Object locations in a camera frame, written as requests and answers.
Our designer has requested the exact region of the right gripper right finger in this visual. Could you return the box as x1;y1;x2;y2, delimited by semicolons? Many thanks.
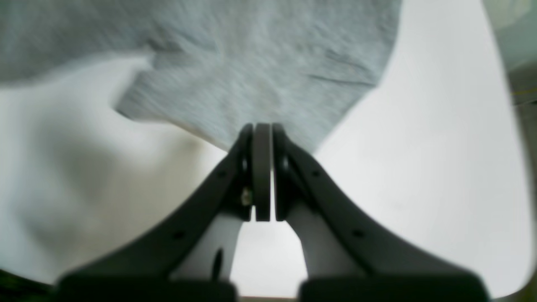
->
272;124;490;302

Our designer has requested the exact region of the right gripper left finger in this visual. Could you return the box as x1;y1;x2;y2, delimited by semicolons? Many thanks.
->
59;124;253;302

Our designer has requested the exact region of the grey t-shirt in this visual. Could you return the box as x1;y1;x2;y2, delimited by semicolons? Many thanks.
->
1;0;403;152

